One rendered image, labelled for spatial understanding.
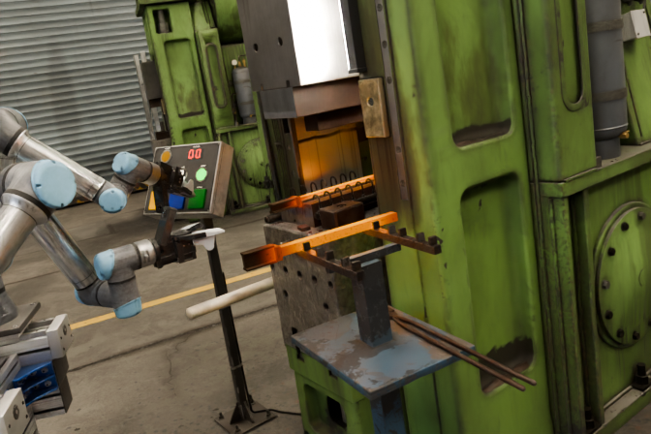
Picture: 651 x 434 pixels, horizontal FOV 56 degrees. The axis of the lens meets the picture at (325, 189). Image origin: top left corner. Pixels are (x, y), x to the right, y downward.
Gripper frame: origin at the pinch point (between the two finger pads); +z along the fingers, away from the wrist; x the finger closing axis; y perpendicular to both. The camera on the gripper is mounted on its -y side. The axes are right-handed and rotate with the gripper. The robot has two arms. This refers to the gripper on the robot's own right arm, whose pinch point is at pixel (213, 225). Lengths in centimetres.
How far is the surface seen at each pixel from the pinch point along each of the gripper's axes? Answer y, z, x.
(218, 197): -0.3, 21.1, -39.2
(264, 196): 87, 251, -422
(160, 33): -101, 181, -454
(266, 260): 2.8, -5.1, 39.0
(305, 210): 3.2, 30.7, 3.8
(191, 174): -9, 17, -51
